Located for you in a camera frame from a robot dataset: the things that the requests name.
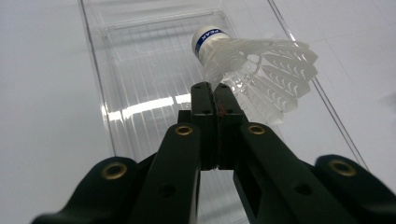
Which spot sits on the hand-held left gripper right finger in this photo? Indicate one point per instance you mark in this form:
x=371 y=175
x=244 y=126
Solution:
x=227 y=130

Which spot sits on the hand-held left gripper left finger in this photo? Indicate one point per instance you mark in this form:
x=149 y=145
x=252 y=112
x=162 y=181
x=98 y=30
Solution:
x=204 y=124

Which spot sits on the white shuttlecock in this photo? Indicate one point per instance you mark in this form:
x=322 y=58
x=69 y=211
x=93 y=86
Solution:
x=249 y=68

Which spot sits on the clear plastic tray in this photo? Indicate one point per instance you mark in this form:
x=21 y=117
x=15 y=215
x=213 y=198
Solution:
x=149 y=71

